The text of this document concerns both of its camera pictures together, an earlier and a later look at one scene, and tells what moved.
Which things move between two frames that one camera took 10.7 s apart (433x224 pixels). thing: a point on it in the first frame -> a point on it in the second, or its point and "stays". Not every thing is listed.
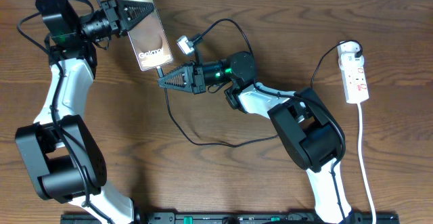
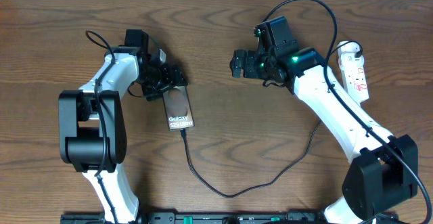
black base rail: [235, 218] stays
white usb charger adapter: [346, 52] stays
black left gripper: [111, 9] -> [168, 82]
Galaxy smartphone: [149, 38] -> [178, 109]
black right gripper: [193, 76] -> [237, 61]
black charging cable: [247, 141] -> [183, 137]
